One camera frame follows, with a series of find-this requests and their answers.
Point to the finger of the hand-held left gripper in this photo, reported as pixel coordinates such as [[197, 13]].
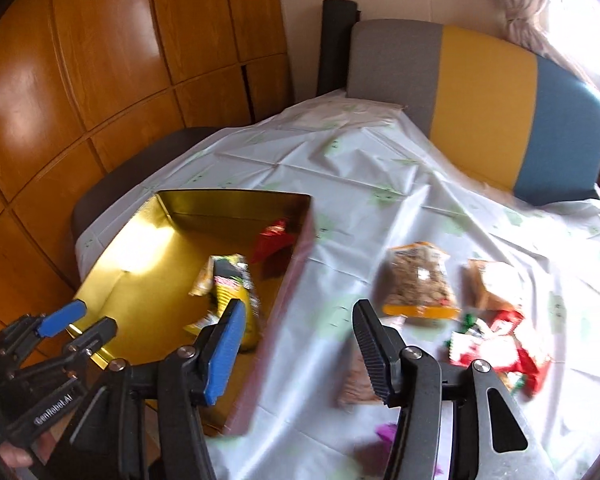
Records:
[[96, 336], [60, 318]]

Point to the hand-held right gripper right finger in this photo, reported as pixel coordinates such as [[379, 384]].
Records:
[[375, 357]]

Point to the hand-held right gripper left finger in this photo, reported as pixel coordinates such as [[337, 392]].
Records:
[[224, 355]]

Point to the orange-edged seed bag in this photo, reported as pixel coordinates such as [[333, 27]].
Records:
[[420, 280]]

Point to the gold tin box red outside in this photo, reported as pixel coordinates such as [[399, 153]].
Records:
[[145, 240]]

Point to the clear brown bread packet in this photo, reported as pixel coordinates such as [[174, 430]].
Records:
[[492, 285]]

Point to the person's left hand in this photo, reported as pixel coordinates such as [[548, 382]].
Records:
[[14, 457]]

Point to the brown snack packet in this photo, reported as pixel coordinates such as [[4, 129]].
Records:
[[355, 386]]

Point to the small white yellow packet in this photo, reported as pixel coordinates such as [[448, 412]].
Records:
[[200, 324], [201, 282]]

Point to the yellow black snack packet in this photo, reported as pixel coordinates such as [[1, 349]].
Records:
[[236, 287]]

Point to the purple wrapper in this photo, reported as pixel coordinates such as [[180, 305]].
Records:
[[385, 432]]

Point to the green yellow small packet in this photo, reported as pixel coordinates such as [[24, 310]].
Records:
[[467, 326]]

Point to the red white snack packet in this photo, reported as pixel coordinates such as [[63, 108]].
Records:
[[485, 351]]

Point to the red foil snack packet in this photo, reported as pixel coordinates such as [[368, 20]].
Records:
[[272, 242]]

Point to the white green-printed tablecloth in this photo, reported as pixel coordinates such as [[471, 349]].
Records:
[[380, 170]]

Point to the grey yellow blue headboard cushion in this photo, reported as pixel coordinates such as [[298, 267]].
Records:
[[485, 100]]

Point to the wooden wardrobe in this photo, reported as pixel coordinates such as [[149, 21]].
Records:
[[105, 35]]

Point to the black rolled mat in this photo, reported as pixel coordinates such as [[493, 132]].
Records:
[[336, 45]]

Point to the patterned curtain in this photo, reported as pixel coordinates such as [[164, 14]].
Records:
[[522, 0]]

